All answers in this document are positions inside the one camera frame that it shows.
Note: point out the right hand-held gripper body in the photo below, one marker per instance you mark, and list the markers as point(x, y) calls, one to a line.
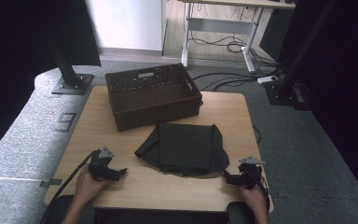
point(249, 175)

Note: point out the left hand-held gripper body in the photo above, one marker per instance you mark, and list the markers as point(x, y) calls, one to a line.
point(101, 169)

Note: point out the dark cloth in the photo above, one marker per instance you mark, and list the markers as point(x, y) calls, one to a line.
point(183, 147)

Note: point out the dark brown woven basket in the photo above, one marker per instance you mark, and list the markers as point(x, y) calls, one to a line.
point(155, 99)

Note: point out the person's right hand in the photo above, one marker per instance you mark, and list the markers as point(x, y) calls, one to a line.
point(254, 197)

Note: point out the person's left hand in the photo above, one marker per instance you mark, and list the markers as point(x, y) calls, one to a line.
point(87, 189)

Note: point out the grey tape strip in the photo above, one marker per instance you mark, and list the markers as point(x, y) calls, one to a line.
point(51, 183)

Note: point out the person's dark lap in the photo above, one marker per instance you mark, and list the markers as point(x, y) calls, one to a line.
point(161, 217)

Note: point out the black metal stand square base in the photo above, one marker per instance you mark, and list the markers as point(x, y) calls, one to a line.
point(70, 82)

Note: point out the black metal stand with clutter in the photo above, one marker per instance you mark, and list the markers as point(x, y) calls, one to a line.
point(287, 87)

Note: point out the white power strip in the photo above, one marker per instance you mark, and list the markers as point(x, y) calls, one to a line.
point(267, 79)

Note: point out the black curtain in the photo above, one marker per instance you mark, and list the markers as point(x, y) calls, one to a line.
point(18, 62)
point(348, 93)

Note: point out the black computer tower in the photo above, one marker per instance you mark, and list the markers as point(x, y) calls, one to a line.
point(275, 34)

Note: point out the white panel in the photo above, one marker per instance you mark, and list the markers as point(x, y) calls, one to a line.
point(127, 23)

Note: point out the white desk frame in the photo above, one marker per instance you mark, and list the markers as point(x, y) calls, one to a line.
point(220, 25)

